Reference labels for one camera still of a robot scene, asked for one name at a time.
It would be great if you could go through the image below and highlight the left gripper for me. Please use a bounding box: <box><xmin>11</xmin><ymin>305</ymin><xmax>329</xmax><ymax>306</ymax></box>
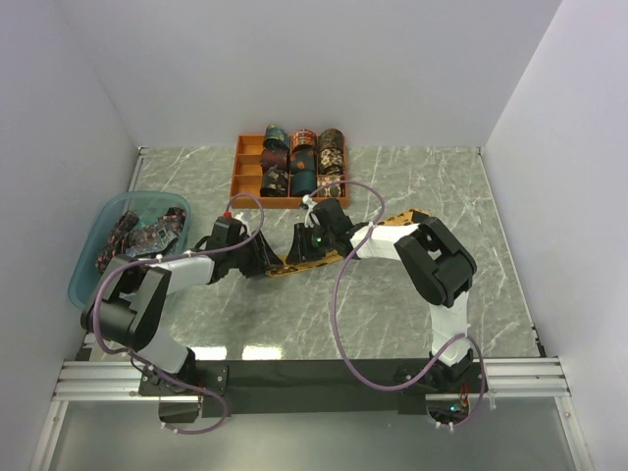
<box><xmin>228</xmin><ymin>230</ymin><xmax>284</xmax><ymax>278</ymax></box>

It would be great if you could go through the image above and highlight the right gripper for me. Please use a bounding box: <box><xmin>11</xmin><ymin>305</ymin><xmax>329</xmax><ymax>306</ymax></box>
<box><xmin>286</xmin><ymin>223</ymin><xmax>336</xmax><ymax>265</ymax></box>

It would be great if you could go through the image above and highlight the yellow beetle print tie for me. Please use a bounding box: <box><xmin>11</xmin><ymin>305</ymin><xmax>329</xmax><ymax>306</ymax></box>
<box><xmin>266</xmin><ymin>208</ymin><xmax>430</xmax><ymax>277</ymax></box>

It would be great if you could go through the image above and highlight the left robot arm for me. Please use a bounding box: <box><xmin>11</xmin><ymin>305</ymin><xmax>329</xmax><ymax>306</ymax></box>
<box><xmin>80</xmin><ymin>214</ymin><xmax>284</xmax><ymax>394</ymax></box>

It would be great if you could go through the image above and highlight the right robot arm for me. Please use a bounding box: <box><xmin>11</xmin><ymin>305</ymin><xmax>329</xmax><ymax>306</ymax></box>
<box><xmin>286</xmin><ymin>198</ymin><xmax>477</xmax><ymax>393</ymax></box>

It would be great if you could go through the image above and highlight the red green paisley rolled tie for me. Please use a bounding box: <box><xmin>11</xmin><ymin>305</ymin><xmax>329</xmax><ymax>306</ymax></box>
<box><xmin>316</xmin><ymin>175</ymin><xmax>344</xmax><ymax>198</ymax></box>

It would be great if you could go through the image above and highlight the teal plain rolled tie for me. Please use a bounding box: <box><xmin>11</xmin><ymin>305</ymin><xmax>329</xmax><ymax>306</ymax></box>
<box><xmin>289</xmin><ymin>171</ymin><xmax>318</xmax><ymax>197</ymax></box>

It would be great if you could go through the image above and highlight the black gold rolled tie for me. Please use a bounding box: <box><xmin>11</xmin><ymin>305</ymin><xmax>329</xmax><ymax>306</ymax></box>
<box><xmin>260</xmin><ymin>166</ymin><xmax>288</xmax><ymax>197</ymax></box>

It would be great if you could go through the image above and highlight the brown floral rolled tie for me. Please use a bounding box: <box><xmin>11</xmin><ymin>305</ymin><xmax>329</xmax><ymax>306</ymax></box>
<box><xmin>318</xmin><ymin>148</ymin><xmax>344</xmax><ymax>175</ymax></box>

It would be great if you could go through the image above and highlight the maroon rolled tie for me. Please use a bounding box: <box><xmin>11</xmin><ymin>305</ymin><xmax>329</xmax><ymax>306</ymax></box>
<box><xmin>260</xmin><ymin>148</ymin><xmax>288</xmax><ymax>173</ymax></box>

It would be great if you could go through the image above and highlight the red patterned rolled tie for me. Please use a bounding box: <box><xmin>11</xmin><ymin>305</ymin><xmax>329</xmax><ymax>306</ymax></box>
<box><xmin>290</xmin><ymin>129</ymin><xmax>318</xmax><ymax>152</ymax></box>

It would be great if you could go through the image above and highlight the brown patterned rolled tie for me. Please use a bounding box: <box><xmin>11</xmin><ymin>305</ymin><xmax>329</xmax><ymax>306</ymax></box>
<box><xmin>317</xmin><ymin>128</ymin><xmax>344</xmax><ymax>152</ymax></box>

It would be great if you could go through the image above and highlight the dark green rolled tie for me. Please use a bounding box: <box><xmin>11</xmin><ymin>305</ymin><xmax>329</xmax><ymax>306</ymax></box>
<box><xmin>263</xmin><ymin>125</ymin><xmax>291</xmax><ymax>151</ymax></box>

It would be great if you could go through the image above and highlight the dark floral tie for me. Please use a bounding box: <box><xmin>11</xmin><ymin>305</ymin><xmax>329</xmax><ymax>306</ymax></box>
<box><xmin>125</xmin><ymin>207</ymin><xmax>186</xmax><ymax>258</ymax></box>

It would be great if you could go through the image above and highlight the teal plastic basin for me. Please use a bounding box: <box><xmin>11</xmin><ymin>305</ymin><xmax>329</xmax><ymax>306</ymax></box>
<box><xmin>68</xmin><ymin>190</ymin><xmax>191</xmax><ymax>310</ymax></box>

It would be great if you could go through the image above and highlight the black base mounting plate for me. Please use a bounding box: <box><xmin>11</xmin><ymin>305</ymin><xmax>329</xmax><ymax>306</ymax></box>
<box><xmin>138</xmin><ymin>358</ymin><xmax>482</xmax><ymax>418</ymax></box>

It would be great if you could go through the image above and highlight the black red dotted tie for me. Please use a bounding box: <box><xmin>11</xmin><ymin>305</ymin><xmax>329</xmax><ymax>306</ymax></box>
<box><xmin>95</xmin><ymin>211</ymin><xmax>139</xmax><ymax>274</ymax></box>

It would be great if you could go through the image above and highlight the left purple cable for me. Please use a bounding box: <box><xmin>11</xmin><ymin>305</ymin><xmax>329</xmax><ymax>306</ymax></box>
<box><xmin>92</xmin><ymin>193</ymin><xmax>266</xmax><ymax>436</ymax></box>

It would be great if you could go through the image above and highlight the purple cable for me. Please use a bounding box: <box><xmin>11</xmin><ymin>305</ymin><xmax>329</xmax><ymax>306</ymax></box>
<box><xmin>92</xmin><ymin>193</ymin><xmax>266</xmax><ymax>436</ymax></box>
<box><xmin>306</xmin><ymin>181</ymin><xmax>490</xmax><ymax>436</ymax></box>

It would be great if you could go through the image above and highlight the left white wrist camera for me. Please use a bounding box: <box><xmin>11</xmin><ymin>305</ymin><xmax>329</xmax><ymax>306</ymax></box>
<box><xmin>223</xmin><ymin>210</ymin><xmax>254</xmax><ymax>234</ymax></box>

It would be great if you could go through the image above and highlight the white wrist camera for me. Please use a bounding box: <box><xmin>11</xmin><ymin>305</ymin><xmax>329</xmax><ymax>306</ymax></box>
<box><xmin>301</xmin><ymin>194</ymin><xmax>320</xmax><ymax>228</ymax></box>
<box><xmin>223</xmin><ymin>210</ymin><xmax>254</xmax><ymax>234</ymax></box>

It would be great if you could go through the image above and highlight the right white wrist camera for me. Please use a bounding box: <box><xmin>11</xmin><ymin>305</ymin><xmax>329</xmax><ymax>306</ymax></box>
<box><xmin>301</xmin><ymin>194</ymin><xmax>320</xmax><ymax>228</ymax></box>

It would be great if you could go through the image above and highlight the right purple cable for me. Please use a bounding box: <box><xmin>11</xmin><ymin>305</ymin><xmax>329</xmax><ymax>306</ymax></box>
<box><xmin>306</xmin><ymin>181</ymin><xmax>490</xmax><ymax>436</ymax></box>

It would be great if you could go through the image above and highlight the aluminium rail frame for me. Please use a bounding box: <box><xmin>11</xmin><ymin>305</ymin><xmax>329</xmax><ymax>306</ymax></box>
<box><xmin>31</xmin><ymin>146</ymin><xmax>592</xmax><ymax>470</ymax></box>

